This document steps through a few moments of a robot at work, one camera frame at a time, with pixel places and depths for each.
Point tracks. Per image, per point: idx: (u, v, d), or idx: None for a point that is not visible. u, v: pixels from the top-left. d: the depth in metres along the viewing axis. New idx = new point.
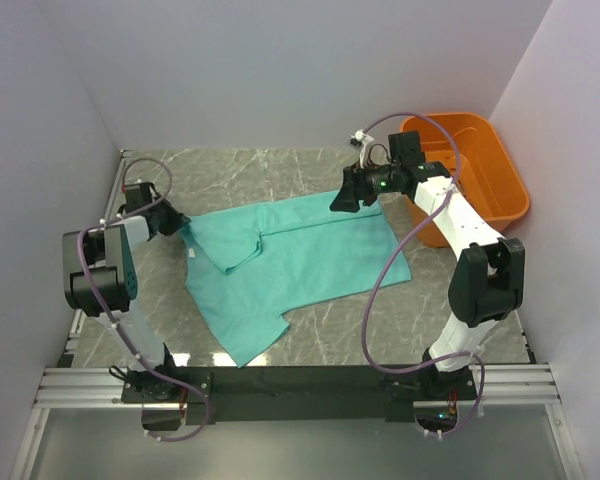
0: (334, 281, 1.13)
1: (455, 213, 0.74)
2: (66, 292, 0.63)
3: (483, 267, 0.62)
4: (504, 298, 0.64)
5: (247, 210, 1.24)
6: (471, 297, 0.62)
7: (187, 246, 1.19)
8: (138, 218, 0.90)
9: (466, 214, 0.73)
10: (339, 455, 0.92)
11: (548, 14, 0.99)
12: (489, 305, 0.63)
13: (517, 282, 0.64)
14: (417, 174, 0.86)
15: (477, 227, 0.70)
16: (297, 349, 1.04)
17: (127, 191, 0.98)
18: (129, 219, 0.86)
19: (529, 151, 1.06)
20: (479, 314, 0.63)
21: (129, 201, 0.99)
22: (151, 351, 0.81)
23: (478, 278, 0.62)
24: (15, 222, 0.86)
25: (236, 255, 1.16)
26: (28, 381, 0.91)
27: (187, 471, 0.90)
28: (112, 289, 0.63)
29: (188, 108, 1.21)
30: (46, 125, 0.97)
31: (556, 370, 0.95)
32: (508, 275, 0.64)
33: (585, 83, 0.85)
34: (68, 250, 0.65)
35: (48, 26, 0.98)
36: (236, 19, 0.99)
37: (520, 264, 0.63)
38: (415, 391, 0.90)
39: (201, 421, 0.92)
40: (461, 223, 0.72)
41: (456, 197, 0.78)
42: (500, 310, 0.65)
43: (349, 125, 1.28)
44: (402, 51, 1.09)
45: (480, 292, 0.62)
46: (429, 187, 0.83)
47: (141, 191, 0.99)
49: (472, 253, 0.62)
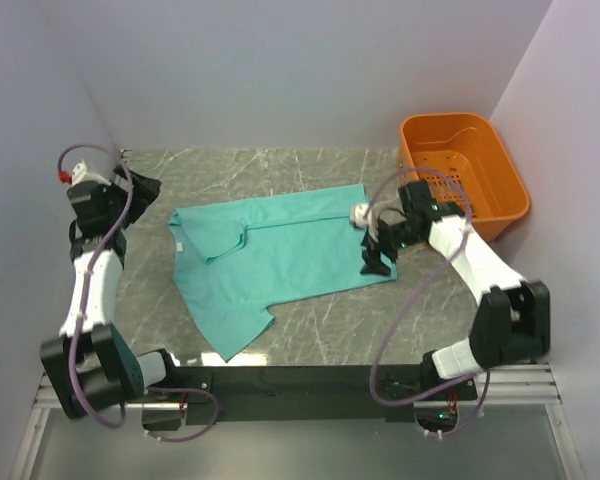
0: (321, 277, 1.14)
1: (472, 255, 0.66)
2: (63, 403, 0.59)
3: (508, 314, 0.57)
4: (529, 343, 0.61)
5: (235, 205, 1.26)
6: (497, 346, 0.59)
7: (176, 240, 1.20)
8: (107, 258, 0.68)
9: (486, 254, 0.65)
10: (340, 456, 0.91)
11: (548, 14, 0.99)
12: (513, 351, 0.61)
13: (543, 327, 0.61)
14: (429, 214, 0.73)
15: (497, 268, 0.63)
16: (297, 349, 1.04)
17: (74, 205, 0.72)
18: (98, 273, 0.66)
19: (529, 151, 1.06)
20: (502, 359, 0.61)
21: (82, 217, 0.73)
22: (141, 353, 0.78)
23: (502, 325, 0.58)
24: (15, 221, 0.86)
25: (222, 249, 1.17)
26: (28, 381, 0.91)
27: (188, 471, 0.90)
28: (112, 400, 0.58)
29: (187, 108, 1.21)
30: (46, 124, 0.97)
31: (556, 371, 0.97)
32: (533, 321, 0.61)
33: (586, 83, 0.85)
34: (52, 369, 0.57)
35: (48, 25, 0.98)
36: (235, 19, 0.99)
37: (545, 308, 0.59)
38: (415, 391, 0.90)
39: (210, 421, 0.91)
40: (480, 264, 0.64)
41: (474, 237, 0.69)
42: (526, 356, 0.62)
43: (350, 125, 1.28)
44: (403, 51, 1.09)
45: (505, 340, 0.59)
46: (447, 226, 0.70)
47: (95, 202, 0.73)
49: (491, 297, 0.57)
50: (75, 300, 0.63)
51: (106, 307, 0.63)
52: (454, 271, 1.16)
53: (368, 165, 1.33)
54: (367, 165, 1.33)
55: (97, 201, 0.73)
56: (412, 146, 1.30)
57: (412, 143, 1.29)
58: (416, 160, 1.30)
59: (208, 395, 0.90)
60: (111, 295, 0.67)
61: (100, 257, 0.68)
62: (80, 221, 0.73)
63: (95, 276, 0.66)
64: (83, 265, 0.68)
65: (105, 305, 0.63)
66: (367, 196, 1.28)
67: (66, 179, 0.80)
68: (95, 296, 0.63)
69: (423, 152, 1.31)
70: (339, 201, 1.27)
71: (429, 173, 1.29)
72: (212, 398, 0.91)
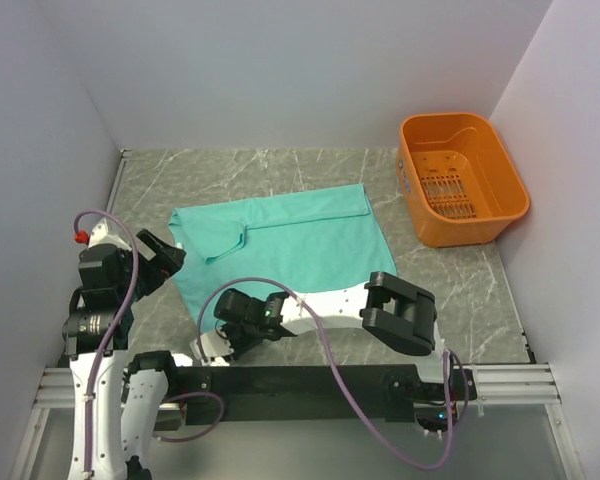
0: (321, 277, 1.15)
1: (322, 307, 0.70)
2: None
3: (386, 314, 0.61)
4: (419, 309, 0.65)
5: (235, 205, 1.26)
6: (408, 336, 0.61)
7: (176, 240, 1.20)
8: (108, 371, 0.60)
9: (329, 296, 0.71)
10: (339, 457, 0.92)
11: (548, 14, 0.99)
12: (421, 324, 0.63)
13: (408, 289, 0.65)
14: (269, 322, 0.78)
15: (348, 298, 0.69)
16: (297, 349, 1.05)
17: (82, 271, 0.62)
18: (99, 397, 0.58)
19: (528, 152, 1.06)
20: (427, 337, 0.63)
21: (88, 284, 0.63)
22: (148, 398, 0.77)
23: (391, 319, 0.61)
24: (15, 221, 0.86)
25: (221, 248, 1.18)
26: (28, 382, 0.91)
27: (188, 471, 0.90)
28: None
29: (186, 108, 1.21)
30: (46, 124, 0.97)
31: (556, 371, 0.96)
32: (400, 295, 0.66)
33: (584, 83, 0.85)
34: None
35: (48, 25, 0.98)
36: (235, 18, 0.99)
37: (394, 280, 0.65)
38: (415, 391, 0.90)
39: (214, 421, 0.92)
40: (337, 307, 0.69)
41: (311, 297, 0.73)
42: (431, 314, 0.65)
43: (350, 125, 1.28)
44: (403, 51, 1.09)
45: (407, 328, 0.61)
46: (287, 310, 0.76)
47: (105, 269, 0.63)
49: (371, 322, 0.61)
50: (79, 436, 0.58)
51: (113, 445, 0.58)
52: (453, 271, 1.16)
53: (368, 164, 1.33)
54: (367, 165, 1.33)
55: (109, 268, 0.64)
56: (413, 146, 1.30)
57: (412, 142, 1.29)
58: (416, 159, 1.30)
59: (208, 393, 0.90)
60: (119, 409, 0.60)
61: (103, 381, 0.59)
62: (84, 289, 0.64)
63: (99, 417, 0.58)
64: (82, 375, 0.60)
65: (112, 442, 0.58)
66: (367, 196, 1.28)
67: (81, 238, 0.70)
68: (97, 439, 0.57)
69: (423, 152, 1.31)
70: (339, 201, 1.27)
71: (429, 173, 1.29)
72: (214, 396, 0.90)
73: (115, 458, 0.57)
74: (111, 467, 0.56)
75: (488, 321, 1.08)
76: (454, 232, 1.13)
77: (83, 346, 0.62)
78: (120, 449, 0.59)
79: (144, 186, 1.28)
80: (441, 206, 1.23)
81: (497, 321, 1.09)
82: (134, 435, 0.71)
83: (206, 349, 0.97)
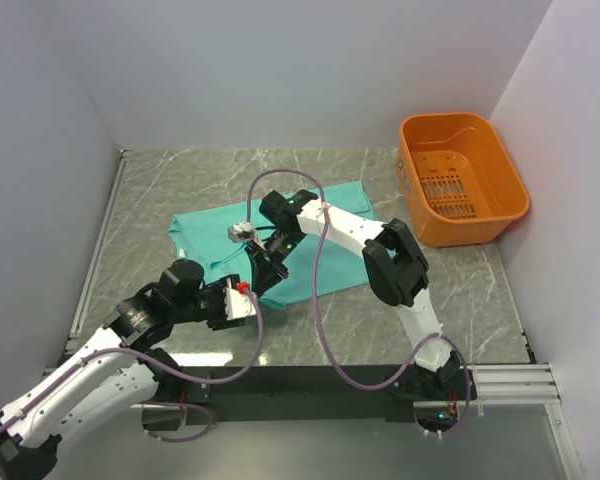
0: (327, 278, 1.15)
1: (338, 223, 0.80)
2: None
3: (385, 252, 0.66)
4: (410, 266, 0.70)
5: (233, 208, 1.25)
6: (390, 280, 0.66)
7: (177, 247, 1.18)
8: (109, 357, 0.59)
9: (348, 220, 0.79)
10: (341, 455, 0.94)
11: (549, 12, 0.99)
12: (405, 277, 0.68)
13: (414, 247, 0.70)
14: (291, 209, 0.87)
15: (362, 225, 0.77)
16: (297, 349, 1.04)
17: (163, 274, 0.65)
18: (87, 368, 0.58)
19: (529, 150, 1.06)
20: (404, 289, 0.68)
21: (159, 285, 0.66)
22: (122, 396, 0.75)
23: (387, 261, 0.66)
24: (16, 223, 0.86)
25: (223, 250, 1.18)
26: (28, 382, 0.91)
27: (192, 470, 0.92)
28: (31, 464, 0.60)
29: (185, 108, 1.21)
30: (47, 126, 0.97)
31: (556, 371, 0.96)
32: (405, 249, 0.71)
33: (585, 82, 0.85)
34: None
35: (48, 27, 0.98)
36: (235, 19, 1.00)
37: (409, 235, 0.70)
38: (416, 392, 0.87)
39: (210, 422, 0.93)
40: (350, 229, 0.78)
41: (335, 212, 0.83)
42: (418, 277, 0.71)
43: (351, 125, 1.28)
44: (402, 51, 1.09)
45: (393, 274, 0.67)
46: (309, 212, 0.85)
47: (176, 287, 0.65)
49: (370, 250, 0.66)
50: (50, 379, 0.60)
51: (57, 414, 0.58)
52: (453, 271, 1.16)
53: (368, 164, 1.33)
54: (367, 165, 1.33)
55: (180, 288, 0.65)
56: (413, 146, 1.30)
57: (412, 142, 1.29)
58: (416, 159, 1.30)
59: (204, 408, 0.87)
60: None
61: (99, 360, 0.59)
62: (156, 286, 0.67)
63: (69, 381, 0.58)
64: (94, 342, 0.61)
65: (57, 411, 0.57)
66: (367, 195, 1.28)
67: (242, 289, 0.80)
68: (51, 396, 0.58)
69: (423, 151, 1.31)
70: (339, 200, 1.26)
71: (429, 173, 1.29)
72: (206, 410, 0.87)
73: (44, 426, 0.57)
74: (36, 428, 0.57)
75: (488, 321, 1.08)
76: (454, 232, 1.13)
77: (117, 327, 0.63)
78: (54, 422, 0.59)
79: (144, 186, 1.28)
80: (441, 206, 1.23)
81: (497, 321, 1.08)
82: (79, 417, 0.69)
83: (244, 226, 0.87)
